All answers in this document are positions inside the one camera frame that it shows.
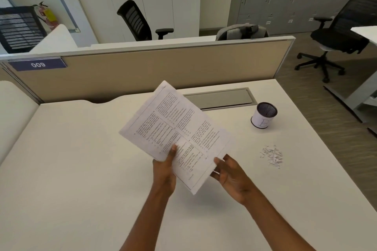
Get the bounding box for person's right hand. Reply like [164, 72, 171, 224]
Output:
[210, 153, 255, 206]

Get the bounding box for blue number plate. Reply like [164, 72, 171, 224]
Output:
[7, 57, 68, 72]

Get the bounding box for pile of white paper scraps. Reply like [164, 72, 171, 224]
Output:
[259, 145, 284, 169]

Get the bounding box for stack of printed papers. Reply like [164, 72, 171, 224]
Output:
[119, 80, 234, 196]

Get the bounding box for red fire extinguisher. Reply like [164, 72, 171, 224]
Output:
[32, 1, 59, 31]

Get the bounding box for grey locker cabinets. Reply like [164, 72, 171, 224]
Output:
[227, 0, 377, 35]

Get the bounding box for black slatted office chair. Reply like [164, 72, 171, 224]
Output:
[116, 0, 174, 42]

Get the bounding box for grey desk cable tray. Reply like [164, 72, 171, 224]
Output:
[182, 87, 258, 112]

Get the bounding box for grey bag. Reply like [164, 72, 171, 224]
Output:
[215, 24, 270, 41]

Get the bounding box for black swivel office chair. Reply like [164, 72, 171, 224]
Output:
[294, 0, 377, 84]

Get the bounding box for person's right forearm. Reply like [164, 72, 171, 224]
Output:
[241, 189, 317, 251]

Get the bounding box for person's left hand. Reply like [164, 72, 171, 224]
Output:
[152, 144, 178, 198]

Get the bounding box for black mesh pen holder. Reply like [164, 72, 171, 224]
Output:
[251, 102, 278, 129]

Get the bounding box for black mesh chair back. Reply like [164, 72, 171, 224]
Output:
[0, 5, 48, 54]

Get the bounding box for beige desk partition panel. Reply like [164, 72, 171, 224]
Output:
[0, 36, 296, 104]

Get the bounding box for person's left forearm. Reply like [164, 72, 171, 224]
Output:
[119, 187, 177, 251]

